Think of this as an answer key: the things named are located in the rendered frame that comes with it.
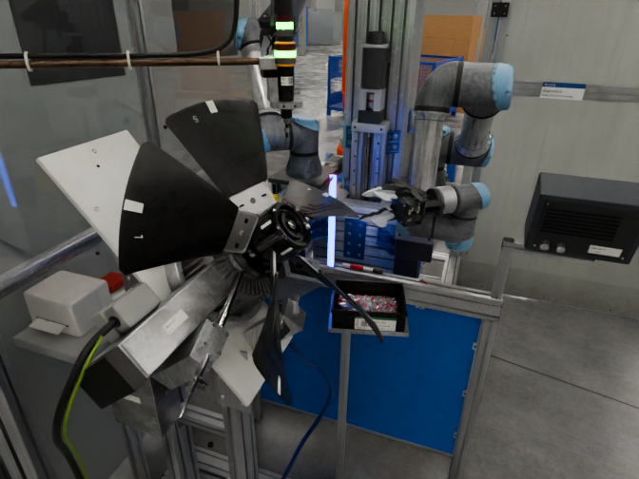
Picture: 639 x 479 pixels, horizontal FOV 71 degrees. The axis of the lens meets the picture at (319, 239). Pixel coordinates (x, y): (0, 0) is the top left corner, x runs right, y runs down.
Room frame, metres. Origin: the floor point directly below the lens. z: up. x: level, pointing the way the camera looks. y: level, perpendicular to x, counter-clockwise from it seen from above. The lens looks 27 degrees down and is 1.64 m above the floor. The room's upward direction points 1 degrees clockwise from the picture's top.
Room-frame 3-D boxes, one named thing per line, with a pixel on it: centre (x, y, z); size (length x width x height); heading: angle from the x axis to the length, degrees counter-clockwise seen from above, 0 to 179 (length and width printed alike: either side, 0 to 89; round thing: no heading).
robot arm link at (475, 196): (1.16, -0.41, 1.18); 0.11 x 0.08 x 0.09; 108
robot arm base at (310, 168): (1.78, 0.07, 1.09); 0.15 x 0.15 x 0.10
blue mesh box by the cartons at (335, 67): (8.33, -0.78, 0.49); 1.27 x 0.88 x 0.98; 149
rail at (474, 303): (1.30, -0.14, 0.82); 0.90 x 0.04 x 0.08; 71
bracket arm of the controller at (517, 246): (1.12, -0.64, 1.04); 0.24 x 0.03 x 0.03; 71
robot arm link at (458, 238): (1.17, -0.39, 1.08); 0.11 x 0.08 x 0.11; 73
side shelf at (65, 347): (1.06, 0.63, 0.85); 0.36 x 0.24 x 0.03; 161
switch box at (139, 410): (0.89, 0.47, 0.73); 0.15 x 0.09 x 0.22; 71
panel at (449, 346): (1.30, -0.14, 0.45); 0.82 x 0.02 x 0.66; 71
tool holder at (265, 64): (0.99, 0.08, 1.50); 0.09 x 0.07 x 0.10; 106
